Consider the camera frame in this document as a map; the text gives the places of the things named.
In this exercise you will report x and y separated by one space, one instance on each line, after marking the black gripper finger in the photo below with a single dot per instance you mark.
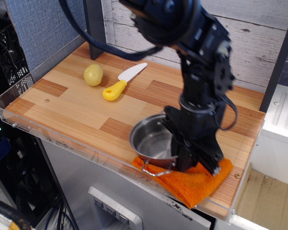
184 155

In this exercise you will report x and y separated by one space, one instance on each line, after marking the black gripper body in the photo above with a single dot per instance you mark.
199 130

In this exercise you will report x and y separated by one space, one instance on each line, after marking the small stainless steel pot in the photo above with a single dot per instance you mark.
152 141

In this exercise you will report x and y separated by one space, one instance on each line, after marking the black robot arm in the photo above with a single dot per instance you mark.
203 45

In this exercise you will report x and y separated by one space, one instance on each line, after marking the orange knitted cloth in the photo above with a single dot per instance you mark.
194 185

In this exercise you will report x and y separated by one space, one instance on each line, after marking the yellow potato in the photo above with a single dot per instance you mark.
93 75

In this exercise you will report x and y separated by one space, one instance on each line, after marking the clear acrylic table guard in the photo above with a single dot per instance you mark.
222 215

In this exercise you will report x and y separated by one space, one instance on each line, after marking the yellow handled plastic knife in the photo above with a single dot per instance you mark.
113 92

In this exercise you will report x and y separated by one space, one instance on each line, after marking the dark grey right post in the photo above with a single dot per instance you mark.
273 82

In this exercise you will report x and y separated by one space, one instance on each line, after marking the dark grey post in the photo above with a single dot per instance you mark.
273 82
94 19

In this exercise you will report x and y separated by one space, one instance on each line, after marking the dark grey left post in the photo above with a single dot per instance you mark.
94 19

